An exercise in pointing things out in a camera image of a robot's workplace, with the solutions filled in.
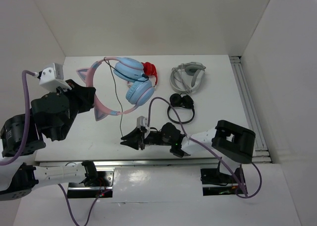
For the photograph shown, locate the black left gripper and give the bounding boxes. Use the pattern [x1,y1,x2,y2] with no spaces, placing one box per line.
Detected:
[53,78,96,140]

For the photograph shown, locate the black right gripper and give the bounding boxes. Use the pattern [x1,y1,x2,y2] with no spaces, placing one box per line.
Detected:
[120,126,172,150]

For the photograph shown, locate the pink blue cat-ear headphones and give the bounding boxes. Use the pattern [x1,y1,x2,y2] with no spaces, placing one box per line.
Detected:
[76,56,155,121]

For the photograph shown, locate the thin black audio cable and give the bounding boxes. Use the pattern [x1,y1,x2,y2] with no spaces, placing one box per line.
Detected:
[103,56,150,140]

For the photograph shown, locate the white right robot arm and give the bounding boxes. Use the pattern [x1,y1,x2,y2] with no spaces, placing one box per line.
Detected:
[120,120,256,182]

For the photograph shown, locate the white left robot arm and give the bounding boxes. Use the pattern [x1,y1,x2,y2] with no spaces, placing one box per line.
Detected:
[0,83,98,201]

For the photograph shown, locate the black on-ear headphones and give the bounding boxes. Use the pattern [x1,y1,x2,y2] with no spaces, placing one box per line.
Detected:
[167,93,195,124]

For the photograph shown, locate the red headphones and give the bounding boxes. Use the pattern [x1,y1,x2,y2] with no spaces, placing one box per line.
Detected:
[125,61,159,90]

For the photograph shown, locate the white grey gaming headset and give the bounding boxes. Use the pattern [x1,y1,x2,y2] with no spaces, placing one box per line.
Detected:
[169,62,206,94]

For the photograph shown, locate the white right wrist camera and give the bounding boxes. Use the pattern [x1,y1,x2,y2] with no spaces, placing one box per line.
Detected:
[137,116,151,139]

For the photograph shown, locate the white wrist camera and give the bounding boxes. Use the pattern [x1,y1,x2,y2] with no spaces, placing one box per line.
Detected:
[137,116,151,139]
[39,63,72,92]

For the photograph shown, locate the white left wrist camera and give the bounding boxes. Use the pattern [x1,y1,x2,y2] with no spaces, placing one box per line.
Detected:
[39,63,72,92]

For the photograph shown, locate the aluminium table edge rail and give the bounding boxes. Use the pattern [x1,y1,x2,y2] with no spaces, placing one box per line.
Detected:
[38,156,272,168]

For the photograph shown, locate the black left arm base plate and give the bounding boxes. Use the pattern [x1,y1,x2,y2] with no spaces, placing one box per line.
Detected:
[66,168,114,199]

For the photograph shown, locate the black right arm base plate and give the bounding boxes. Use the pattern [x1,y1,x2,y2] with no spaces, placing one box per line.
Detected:
[201,168,244,196]

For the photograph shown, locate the aluminium side rail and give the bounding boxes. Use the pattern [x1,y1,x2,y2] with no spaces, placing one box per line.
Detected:
[229,56,270,158]

